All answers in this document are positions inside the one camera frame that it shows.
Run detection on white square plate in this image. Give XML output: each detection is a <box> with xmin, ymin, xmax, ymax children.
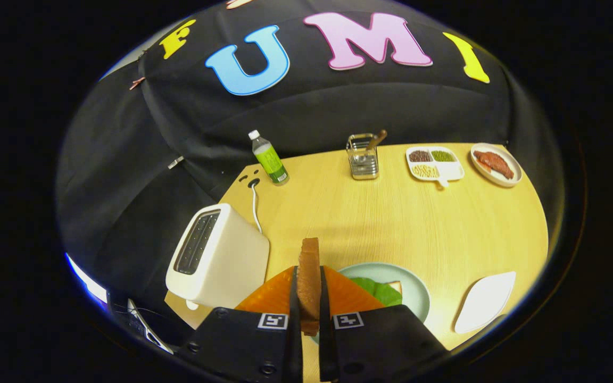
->
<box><xmin>454</xmin><ymin>271</ymin><xmax>517</xmax><ymax>335</ymax></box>

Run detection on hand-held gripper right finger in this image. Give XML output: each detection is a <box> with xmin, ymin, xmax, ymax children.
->
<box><xmin>318</xmin><ymin>265</ymin><xmax>450</xmax><ymax>383</ymax></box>

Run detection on metal utensil holder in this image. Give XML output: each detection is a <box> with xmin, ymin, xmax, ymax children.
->
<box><xmin>346</xmin><ymin>133</ymin><xmax>380</xmax><ymax>180</ymax></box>

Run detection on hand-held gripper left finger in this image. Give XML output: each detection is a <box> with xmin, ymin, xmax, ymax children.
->
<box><xmin>178</xmin><ymin>265</ymin><xmax>304</xmax><ymax>383</ymax></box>

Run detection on white round plate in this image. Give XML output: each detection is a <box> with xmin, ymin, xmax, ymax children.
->
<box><xmin>470</xmin><ymin>143</ymin><xmax>523</xmax><ymax>188</ymax></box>

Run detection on green label plastic bottle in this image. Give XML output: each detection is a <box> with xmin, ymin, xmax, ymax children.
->
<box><xmin>248</xmin><ymin>130</ymin><xmax>290</xmax><ymax>186</ymax></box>

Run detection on white power cable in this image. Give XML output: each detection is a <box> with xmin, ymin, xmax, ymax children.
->
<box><xmin>251</xmin><ymin>184</ymin><xmax>263</xmax><ymax>234</ymax></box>

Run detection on red meat slices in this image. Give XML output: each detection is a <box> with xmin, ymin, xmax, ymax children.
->
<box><xmin>473</xmin><ymin>151</ymin><xmax>515</xmax><ymax>180</ymax></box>

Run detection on pale green plate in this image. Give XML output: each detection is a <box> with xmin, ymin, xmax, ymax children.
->
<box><xmin>312</xmin><ymin>262</ymin><xmax>431</xmax><ymax>344</ymax></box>

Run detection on toasted bread slice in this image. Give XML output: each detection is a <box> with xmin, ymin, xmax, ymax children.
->
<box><xmin>297</xmin><ymin>237</ymin><xmax>322</xmax><ymax>337</ymax></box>

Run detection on white divided dish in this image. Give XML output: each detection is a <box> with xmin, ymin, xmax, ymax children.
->
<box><xmin>405</xmin><ymin>146</ymin><xmax>465</xmax><ymax>188</ymax></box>

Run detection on green lettuce leaf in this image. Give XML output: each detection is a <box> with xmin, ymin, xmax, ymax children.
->
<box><xmin>350</xmin><ymin>277</ymin><xmax>403</xmax><ymax>307</ymax></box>

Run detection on wooden utensil handle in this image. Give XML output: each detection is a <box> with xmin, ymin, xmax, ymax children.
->
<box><xmin>365</xmin><ymin>129</ymin><xmax>388</xmax><ymax>152</ymax></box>

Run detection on white toaster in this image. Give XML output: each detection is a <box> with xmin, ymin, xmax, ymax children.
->
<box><xmin>165</xmin><ymin>203</ymin><xmax>270</xmax><ymax>309</ymax></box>

